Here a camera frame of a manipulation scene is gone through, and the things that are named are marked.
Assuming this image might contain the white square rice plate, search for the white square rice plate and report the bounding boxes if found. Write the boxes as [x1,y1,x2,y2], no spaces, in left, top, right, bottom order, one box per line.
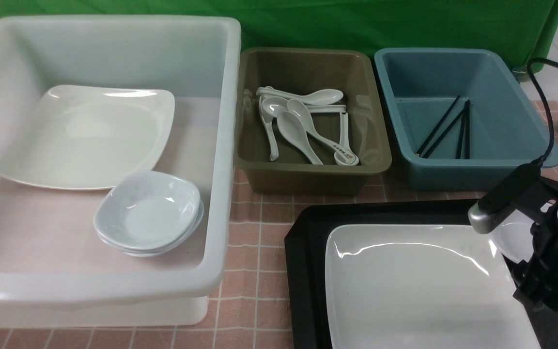
[324,224,540,349]

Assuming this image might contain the white ceramic spoon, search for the white ceramic spoon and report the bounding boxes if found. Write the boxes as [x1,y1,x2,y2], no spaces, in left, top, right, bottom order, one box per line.
[286,99,359,166]

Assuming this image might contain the white bowl tray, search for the white bowl tray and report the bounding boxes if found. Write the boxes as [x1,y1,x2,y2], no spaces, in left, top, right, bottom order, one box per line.
[489,210,534,264]

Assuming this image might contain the white square plate in tub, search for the white square plate in tub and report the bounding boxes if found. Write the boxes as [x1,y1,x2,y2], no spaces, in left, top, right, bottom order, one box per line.
[0,85,175,190]

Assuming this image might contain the black chopstick in blue bin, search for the black chopstick in blue bin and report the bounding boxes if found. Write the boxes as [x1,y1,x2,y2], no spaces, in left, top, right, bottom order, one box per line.
[455,101,471,159]

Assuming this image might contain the blue plastic bin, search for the blue plastic bin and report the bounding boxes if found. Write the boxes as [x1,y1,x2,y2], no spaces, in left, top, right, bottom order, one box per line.
[374,48,549,191]

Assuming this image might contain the green backdrop cloth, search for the green backdrop cloth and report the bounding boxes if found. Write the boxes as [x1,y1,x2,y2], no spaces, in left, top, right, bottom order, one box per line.
[0,0,558,68]

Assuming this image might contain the white spoon under others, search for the white spoon under others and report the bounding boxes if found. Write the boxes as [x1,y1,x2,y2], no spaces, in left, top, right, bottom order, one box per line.
[303,104,353,156]

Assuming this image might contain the black plastic serving tray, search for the black plastic serving tray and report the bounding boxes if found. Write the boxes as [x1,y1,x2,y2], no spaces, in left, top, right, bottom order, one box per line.
[284,200,558,349]

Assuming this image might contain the olive green plastic bin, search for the olive green plastic bin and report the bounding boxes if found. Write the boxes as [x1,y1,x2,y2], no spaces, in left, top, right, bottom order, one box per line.
[234,47,392,196]

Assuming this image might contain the white spoon top of bin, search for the white spoon top of bin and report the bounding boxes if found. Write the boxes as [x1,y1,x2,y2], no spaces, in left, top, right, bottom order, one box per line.
[256,87,344,106]

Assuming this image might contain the white spoon of bin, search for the white spoon of bin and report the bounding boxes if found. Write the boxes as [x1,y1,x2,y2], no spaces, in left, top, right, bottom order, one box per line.
[256,87,344,106]
[258,95,288,161]
[277,111,323,165]

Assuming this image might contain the white spoon centre of bin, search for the white spoon centre of bin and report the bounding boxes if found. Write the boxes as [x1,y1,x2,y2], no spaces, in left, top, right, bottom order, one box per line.
[277,111,323,165]

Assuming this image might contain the white spoon left of bin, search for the white spoon left of bin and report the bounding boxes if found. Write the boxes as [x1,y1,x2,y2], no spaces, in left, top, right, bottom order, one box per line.
[258,95,288,161]

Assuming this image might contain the upper white bowl in tub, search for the upper white bowl in tub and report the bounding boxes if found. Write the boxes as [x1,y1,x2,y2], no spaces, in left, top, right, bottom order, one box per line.
[93,172,202,252]

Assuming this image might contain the white bowl in tub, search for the white bowl in tub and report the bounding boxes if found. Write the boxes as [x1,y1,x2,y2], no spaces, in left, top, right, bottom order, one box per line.
[93,172,202,252]
[98,200,204,257]

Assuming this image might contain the lower white bowl in tub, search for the lower white bowl in tub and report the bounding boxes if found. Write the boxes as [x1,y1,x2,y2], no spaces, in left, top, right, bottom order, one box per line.
[98,200,204,257]

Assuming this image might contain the large white plastic tub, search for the large white plastic tub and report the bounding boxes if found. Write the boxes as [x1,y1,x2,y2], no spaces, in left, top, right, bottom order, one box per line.
[0,16,241,329]

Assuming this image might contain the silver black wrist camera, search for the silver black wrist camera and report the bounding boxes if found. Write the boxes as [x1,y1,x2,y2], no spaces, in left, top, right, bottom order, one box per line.
[468,161,558,235]

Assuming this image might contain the black camera cable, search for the black camera cable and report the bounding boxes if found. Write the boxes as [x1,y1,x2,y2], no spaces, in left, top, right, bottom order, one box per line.
[526,58,558,168]

